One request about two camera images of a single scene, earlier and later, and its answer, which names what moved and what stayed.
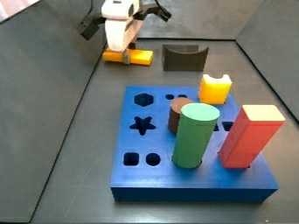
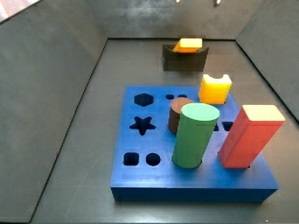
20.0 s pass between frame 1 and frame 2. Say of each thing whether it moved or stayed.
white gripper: moved
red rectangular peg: stayed
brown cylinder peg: stayed
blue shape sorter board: stayed
